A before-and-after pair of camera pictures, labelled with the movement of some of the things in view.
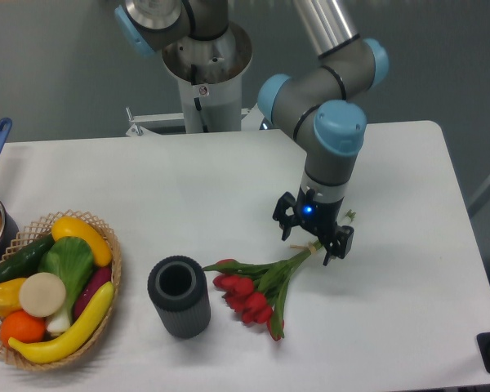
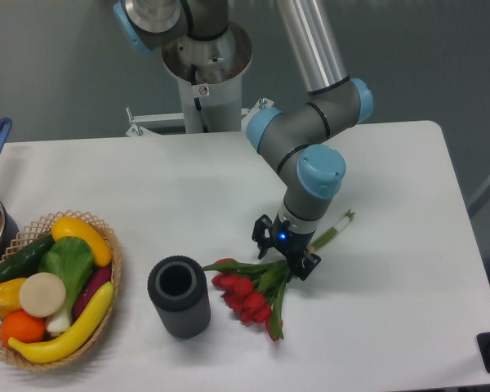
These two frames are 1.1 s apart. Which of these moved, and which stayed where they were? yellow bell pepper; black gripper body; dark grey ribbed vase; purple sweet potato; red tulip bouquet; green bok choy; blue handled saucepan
Moved: black gripper body
Stayed: blue handled saucepan; purple sweet potato; dark grey ribbed vase; red tulip bouquet; yellow bell pepper; green bok choy
